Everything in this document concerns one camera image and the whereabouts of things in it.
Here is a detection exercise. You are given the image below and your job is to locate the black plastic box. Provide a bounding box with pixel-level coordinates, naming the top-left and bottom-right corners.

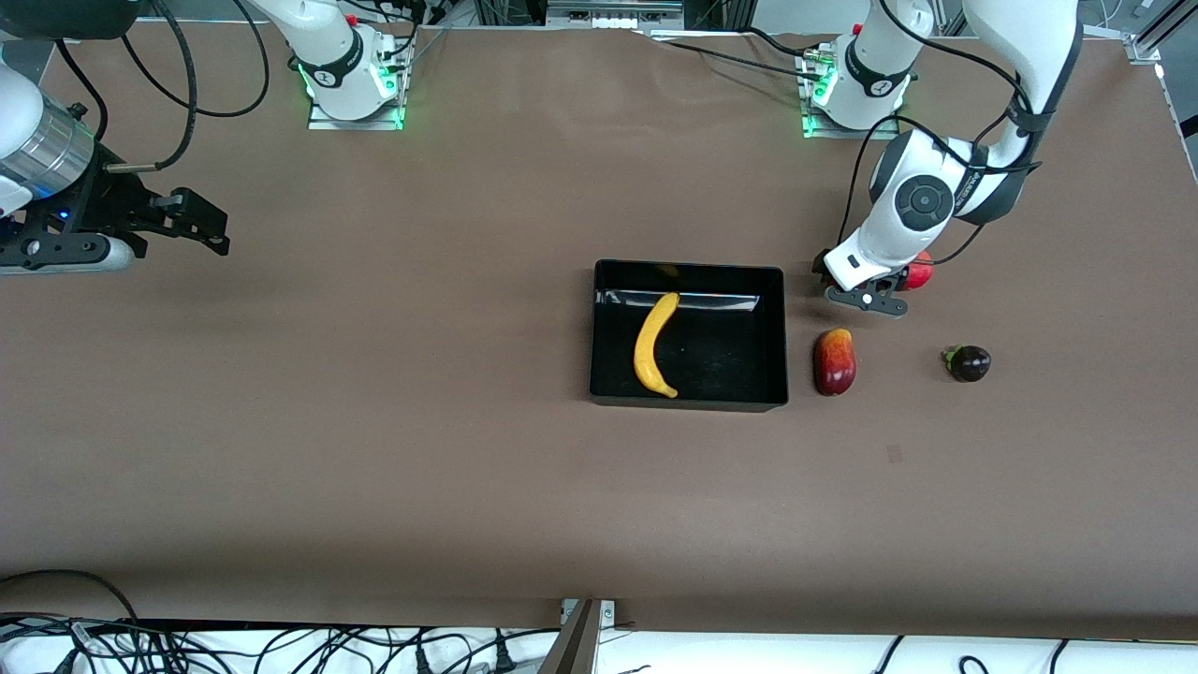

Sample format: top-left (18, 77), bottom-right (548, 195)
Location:
top-left (589, 259), bottom-right (789, 413)

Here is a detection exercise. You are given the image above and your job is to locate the yellow banana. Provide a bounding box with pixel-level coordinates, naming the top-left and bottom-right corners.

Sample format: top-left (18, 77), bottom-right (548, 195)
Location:
top-left (634, 292), bottom-right (681, 400)

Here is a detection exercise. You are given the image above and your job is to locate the red yellow mango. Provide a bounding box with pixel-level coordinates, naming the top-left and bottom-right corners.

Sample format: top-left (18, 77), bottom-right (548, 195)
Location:
top-left (812, 328), bottom-right (858, 397)

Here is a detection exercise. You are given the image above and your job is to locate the dark purple mangosteen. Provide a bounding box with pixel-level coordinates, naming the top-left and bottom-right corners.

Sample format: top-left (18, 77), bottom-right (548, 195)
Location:
top-left (942, 344), bottom-right (993, 384)

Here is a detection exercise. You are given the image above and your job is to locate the brown table cover sheet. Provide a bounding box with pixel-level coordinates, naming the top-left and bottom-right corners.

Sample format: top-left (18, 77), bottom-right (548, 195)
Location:
top-left (0, 19), bottom-right (1198, 642)

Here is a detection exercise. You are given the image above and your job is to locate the grey power strip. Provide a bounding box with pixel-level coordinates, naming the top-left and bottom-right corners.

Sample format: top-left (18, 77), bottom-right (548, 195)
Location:
top-left (546, 0), bottom-right (686, 27)

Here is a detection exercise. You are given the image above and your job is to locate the dark stand pole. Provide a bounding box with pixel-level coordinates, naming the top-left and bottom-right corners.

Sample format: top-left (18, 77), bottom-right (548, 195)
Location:
top-left (538, 599), bottom-right (600, 674)

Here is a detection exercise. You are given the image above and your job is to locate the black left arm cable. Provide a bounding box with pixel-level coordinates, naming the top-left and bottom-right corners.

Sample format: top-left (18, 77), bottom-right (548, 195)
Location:
top-left (833, 0), bottom-right (1045, 268)

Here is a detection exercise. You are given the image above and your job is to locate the black right arm loop cable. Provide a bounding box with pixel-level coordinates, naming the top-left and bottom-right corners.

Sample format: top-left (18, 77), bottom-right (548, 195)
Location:
top-left (120, 9), bottom-right (272, 120)

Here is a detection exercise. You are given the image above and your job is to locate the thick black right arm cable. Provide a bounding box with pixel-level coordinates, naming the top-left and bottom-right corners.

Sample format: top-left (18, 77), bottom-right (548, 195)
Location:
top-left (103, 0), bottom-right (199, 174)

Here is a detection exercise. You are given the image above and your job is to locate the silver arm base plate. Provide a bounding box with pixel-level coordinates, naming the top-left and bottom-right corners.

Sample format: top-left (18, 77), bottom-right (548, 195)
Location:
top-left (798, 42), bottom-right (904, 141)
top-left (307, 37), bottom-right (407, 131)

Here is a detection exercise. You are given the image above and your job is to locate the black cable on table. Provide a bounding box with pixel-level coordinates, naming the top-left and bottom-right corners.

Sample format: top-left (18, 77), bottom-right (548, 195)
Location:
top-left (655, 37), bottom-right (815, 78)

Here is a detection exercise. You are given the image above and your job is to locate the aluminium frame profile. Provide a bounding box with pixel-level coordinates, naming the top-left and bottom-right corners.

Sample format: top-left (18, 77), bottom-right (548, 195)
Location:
top-left (1128, 0), bottom-right (1198, 66)

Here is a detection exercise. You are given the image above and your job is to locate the silver edge bracket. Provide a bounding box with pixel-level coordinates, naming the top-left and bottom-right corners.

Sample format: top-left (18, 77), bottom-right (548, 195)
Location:
top-left (560, 599), bottom-right (617, 630)

